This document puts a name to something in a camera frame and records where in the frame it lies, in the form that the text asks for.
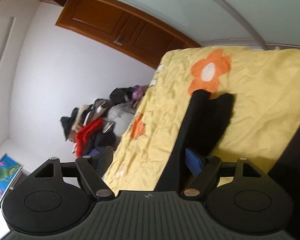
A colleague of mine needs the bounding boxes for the black pants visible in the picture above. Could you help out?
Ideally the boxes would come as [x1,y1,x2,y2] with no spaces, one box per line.
[154,89,235,192]

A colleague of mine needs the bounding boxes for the pile of mixed clothes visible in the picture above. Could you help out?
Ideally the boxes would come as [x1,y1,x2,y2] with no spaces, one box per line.
[60,85,148,158]

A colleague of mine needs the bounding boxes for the lotus flower picture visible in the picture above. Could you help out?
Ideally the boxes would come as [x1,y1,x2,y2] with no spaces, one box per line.
[0,153,23,204]

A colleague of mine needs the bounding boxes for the yellow floral bed quilt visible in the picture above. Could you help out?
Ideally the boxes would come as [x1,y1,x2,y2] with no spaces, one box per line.
[104,46,300,192]

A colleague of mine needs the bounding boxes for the brown wooden door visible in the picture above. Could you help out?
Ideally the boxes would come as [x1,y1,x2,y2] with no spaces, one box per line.
[54,0,200,69]

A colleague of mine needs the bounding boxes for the frosted glass sliding wardrobe door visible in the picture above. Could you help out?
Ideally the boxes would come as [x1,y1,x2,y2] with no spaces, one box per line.
[117,0,300,46]

